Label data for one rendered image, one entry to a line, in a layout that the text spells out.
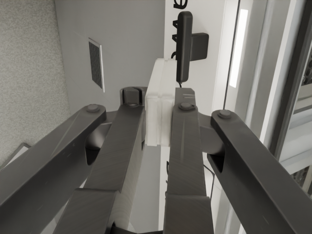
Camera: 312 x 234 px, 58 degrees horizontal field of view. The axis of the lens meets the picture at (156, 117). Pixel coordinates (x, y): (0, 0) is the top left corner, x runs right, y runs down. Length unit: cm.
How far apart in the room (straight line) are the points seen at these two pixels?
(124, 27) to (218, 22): 28
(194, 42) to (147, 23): 18
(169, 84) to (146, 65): 33
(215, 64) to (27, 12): 93
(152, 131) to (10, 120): 114
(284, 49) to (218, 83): 8
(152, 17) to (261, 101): 23
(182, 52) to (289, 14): 10
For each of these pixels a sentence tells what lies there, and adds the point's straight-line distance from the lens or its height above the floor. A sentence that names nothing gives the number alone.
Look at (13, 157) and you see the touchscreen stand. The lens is 132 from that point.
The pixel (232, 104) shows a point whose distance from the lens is 33.
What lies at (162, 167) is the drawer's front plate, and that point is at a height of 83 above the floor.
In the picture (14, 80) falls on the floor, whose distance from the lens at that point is 121.
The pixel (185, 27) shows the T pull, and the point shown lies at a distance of 29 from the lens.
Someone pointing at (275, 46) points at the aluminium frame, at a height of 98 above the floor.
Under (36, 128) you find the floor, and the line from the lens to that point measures 130.
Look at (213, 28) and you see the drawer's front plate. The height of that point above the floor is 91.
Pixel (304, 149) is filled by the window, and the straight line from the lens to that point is 31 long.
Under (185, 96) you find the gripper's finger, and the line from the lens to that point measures 16.
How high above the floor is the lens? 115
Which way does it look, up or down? 50 degrees down
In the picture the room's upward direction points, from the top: 129 degrees clockwise
